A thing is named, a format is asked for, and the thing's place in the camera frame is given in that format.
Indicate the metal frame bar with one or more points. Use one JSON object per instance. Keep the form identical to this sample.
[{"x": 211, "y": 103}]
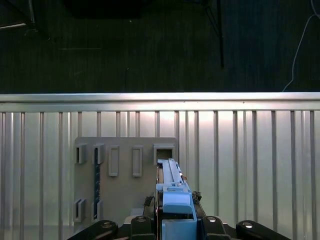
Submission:
[{"x": 15, "y": 25}]

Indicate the RAM stick in rack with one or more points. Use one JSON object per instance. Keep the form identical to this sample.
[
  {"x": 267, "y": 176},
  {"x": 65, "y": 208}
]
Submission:
[{"x": 96, "y": 180}]

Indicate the black stand leg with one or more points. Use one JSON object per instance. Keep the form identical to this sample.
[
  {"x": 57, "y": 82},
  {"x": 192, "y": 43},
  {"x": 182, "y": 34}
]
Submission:
[{"x": 221, "y": 50}]

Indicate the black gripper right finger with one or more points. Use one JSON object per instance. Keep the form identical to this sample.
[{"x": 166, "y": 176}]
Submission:
[{"x": 212, "y": 230}]

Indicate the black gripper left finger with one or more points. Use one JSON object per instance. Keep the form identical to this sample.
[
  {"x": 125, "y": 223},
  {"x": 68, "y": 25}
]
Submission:
[{"x": 142, "y": 230}]

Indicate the gray parts rack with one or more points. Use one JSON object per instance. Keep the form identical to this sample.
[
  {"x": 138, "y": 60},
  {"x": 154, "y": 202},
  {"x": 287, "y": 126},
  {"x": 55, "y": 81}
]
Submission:
[{"x": 125, "y": 190}]

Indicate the hard disk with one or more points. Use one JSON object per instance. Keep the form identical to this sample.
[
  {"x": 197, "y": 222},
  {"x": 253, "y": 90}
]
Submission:
[{"x": 176, "y": 202}]

